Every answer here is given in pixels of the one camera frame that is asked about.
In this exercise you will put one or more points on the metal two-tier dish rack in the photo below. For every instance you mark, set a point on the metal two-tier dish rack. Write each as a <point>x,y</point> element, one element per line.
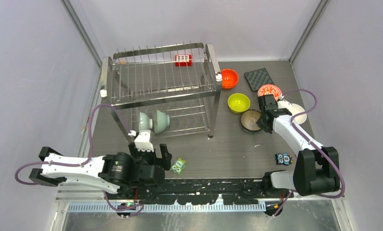
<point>141,80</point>

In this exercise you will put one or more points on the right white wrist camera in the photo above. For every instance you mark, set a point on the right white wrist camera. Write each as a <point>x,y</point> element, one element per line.
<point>283,103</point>

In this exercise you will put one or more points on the white plate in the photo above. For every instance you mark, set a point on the white plate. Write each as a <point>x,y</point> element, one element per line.
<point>144,122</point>

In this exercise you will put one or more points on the white bowl red pattern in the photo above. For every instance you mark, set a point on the white bowl red pattern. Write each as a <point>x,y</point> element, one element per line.
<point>270,89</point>

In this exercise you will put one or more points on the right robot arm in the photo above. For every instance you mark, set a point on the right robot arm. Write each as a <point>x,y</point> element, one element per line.
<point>316,170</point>

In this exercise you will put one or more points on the pale green ceramic bowl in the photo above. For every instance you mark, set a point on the pale green ceramic bowl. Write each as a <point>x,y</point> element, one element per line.
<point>160,121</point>

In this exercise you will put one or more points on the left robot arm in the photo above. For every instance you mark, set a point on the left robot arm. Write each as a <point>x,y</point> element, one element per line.
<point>120,174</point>

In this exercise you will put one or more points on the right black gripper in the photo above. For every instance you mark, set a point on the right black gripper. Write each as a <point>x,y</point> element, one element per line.
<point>265,128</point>

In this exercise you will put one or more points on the yellow bowl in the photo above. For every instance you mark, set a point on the yellow bowl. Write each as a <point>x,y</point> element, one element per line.
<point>238,103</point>

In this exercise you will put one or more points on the orange plastic bowl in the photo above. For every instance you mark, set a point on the orange plastic bowl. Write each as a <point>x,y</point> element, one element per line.
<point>229,77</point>
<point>227,87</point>

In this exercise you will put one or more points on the blue owl puzzle piece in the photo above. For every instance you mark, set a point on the blue owl puzzle piece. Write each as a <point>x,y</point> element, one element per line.
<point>284,159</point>

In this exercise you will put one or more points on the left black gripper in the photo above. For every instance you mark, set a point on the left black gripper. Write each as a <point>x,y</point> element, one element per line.
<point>157,161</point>

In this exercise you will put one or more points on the green owl puzzle piece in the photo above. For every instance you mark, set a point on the green owl puzzle piece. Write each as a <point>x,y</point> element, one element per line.
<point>178,166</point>

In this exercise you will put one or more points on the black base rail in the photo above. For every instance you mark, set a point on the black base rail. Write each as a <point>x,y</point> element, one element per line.
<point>233,191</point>

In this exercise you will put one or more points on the red white toy block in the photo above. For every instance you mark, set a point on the red white toy block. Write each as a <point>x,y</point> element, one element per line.
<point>183,60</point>

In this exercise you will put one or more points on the plain white bowl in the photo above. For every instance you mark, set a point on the plain white bowl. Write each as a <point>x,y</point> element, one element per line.
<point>295,109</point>

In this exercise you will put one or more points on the dark grey studded baseplate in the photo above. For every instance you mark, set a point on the dark grey studded baseplate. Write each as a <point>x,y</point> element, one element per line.
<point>257,78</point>

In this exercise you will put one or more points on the dark blue ceramic bowl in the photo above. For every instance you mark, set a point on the dark blue ceramic bowl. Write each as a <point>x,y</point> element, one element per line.
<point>249,119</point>

